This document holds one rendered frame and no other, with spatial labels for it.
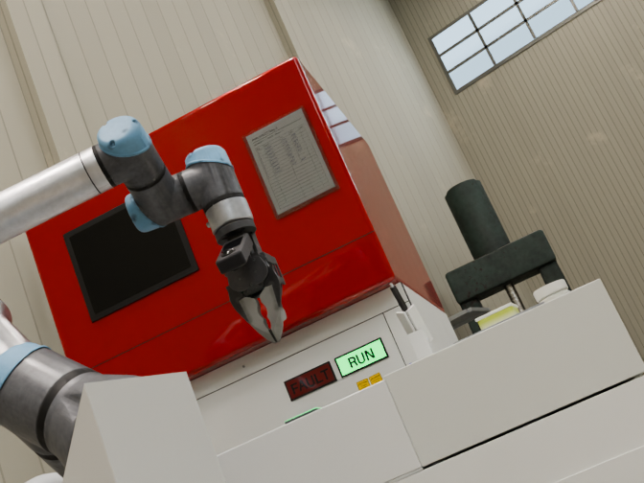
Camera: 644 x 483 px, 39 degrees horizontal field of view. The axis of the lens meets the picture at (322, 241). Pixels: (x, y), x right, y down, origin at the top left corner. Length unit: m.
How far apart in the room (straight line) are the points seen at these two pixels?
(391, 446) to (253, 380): 0.78
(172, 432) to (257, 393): 0.98
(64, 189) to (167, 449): 0.54
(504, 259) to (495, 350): 7.17
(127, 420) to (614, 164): 10.44
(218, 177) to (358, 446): 0.51
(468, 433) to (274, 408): 0.81
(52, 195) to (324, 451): 0.59
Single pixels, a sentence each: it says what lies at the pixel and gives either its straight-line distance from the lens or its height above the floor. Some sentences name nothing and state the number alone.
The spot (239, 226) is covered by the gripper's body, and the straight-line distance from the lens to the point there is 1.52.
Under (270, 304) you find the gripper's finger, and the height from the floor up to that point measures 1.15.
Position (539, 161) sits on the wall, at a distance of 11.59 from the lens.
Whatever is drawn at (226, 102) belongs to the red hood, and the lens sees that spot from 2.21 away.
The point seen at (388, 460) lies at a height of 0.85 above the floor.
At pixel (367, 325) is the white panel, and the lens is 2.04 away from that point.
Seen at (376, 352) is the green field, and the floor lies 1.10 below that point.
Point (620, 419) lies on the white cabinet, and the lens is 1.35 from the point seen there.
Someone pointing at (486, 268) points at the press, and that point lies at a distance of 8.52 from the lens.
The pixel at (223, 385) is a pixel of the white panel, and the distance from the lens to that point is 2.14.
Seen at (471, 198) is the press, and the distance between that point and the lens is 8.68.
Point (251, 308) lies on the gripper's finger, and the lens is 1.49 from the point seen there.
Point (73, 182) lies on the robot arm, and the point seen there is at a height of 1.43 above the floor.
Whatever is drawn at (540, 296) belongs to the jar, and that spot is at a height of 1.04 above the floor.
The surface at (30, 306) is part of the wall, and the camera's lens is 4.79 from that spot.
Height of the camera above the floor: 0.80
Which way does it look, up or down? 16 degrees up
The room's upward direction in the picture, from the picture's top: 23 degrees counter-clockwise
